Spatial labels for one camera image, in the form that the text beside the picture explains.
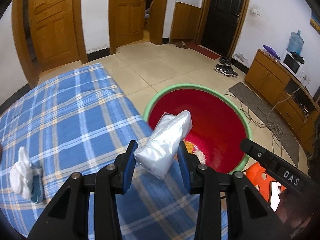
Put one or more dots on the purple bag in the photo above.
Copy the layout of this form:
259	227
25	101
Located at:
271	51

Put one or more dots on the grey floor mat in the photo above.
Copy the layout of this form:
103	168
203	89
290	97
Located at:
270	118

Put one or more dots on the white microwave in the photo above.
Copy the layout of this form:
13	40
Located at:
294	63

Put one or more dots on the red door mat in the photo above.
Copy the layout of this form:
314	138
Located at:
204	51

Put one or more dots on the black sneakers pair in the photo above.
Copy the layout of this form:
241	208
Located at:
224	67

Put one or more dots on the blue water jug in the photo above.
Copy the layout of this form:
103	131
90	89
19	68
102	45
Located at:
296	42

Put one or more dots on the left wooden door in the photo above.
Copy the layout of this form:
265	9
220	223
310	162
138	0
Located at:
52	32

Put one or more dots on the brown slipper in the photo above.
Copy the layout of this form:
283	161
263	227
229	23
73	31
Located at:
181	44

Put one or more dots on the person right hand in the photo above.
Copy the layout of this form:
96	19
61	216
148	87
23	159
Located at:
294	213

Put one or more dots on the orange plastic stool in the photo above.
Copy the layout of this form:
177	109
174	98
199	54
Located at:
268	187

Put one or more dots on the yellow foam net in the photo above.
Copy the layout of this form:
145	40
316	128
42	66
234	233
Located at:
191	148

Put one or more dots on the red bin with green rim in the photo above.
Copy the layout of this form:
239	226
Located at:
218	124

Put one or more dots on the wooden sideboard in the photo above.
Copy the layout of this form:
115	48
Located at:
281	89

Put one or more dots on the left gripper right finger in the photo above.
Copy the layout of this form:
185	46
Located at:
248	213

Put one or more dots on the wooden door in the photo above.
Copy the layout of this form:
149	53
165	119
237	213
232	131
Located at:
52	32
129	21

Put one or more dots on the clear plastic tissue pack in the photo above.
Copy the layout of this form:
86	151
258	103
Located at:
157	155

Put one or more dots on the blue plaid tablecloth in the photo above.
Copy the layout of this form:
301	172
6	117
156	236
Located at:
79	122

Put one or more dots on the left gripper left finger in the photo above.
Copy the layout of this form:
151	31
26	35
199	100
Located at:
66	215

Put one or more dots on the wooden shoe cabinet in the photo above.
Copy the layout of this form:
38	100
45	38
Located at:
185	22

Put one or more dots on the middle wooden door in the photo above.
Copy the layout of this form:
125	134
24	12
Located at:
129	21

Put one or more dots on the black entrance door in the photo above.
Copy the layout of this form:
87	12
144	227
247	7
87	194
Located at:
220	26

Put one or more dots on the white tissue wad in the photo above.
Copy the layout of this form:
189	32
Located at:
26	178

